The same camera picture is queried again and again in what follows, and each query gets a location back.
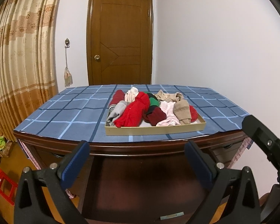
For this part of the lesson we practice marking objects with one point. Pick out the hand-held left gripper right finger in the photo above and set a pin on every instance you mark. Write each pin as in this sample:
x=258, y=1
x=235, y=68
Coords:
x=200, y=165

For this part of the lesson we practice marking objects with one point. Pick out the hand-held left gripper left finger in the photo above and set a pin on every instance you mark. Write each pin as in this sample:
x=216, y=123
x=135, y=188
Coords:
x=74, y=165

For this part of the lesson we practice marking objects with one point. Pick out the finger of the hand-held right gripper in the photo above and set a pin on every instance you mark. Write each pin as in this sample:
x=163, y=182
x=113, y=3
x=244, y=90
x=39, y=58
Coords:
x=259, y=133

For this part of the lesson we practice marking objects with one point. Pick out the small red underwear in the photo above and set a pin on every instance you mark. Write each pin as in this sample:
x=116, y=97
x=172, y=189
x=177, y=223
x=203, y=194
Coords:
x=193, y=114

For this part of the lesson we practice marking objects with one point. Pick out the olive brown underwear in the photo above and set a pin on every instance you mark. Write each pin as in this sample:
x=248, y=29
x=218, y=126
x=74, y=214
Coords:
x=182, y=112

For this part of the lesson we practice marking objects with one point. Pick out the pink sock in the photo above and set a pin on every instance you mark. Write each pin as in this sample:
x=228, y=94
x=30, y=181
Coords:
x=169, y=116

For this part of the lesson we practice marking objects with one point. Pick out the shallow cardboard tray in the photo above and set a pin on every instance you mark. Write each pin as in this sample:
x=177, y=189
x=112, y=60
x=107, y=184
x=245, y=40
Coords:
x=154, y=130

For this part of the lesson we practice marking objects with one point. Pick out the wide desk drawer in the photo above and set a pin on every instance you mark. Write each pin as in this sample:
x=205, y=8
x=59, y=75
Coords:
x=142, y=179

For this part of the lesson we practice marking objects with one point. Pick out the dark red ribbed underwear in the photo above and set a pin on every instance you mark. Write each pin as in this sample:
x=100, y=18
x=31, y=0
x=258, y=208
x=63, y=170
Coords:
x=155, y=116

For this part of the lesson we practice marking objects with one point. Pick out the beige lace underwear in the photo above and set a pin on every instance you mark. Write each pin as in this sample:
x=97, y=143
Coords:
x=168, y=96

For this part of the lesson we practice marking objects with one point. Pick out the large bright red underwear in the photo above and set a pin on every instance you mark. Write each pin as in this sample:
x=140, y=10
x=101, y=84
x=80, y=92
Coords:
x=133, y=114

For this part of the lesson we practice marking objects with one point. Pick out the green and black underwear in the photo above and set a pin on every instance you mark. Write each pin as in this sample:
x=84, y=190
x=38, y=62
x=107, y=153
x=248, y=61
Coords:
x=154, y=102

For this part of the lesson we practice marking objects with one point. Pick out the maroon underwear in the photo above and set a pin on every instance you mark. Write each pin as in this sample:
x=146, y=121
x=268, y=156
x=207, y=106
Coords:
x=117, y=98

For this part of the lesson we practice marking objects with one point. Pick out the white and pink underwear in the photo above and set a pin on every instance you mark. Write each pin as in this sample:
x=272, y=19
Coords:
x=130, y=95

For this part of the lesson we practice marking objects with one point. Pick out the small side drawer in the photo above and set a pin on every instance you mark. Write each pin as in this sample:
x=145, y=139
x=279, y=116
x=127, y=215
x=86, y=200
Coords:
x=224, y=155
x=46, y=158

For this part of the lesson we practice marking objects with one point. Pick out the pink patterned cloth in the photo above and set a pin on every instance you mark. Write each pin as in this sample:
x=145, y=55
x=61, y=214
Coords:
x=243, y=144
x=30, y=154

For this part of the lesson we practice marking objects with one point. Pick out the blue checked tablecloth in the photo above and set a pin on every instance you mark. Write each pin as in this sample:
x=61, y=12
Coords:
x=60, y=112

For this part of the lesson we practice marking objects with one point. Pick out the pale blue sticker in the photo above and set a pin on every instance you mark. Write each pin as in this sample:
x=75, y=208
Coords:
x=172, y=215

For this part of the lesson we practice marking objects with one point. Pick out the dark wooden desk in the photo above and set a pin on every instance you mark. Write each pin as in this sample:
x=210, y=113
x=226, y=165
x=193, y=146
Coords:
x=130, y=149

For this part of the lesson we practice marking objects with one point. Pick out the patterned gift bag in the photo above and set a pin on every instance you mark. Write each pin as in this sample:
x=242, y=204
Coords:
x=7, y=149

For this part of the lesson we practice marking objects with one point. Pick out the green cloth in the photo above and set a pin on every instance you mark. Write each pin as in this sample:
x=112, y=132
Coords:
x=0, y=142

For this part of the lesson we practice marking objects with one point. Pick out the beige curtain tassel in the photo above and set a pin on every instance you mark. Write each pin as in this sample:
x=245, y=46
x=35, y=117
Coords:
x=68, y=77

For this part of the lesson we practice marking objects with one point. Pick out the brass door knob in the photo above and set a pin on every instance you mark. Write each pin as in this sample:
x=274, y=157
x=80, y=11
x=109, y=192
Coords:
x=97, y=57

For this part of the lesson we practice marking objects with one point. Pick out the beige patterned curtain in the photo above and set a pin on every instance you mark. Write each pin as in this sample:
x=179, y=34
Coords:
x=21, y=63

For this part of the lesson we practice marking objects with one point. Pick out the brown wooden door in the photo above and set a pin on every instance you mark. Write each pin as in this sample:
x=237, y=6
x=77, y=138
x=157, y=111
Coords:
x=119, y=39

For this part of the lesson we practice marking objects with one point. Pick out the metal wall hook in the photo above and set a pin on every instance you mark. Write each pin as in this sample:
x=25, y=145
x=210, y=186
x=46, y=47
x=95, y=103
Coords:
x=67, y=40

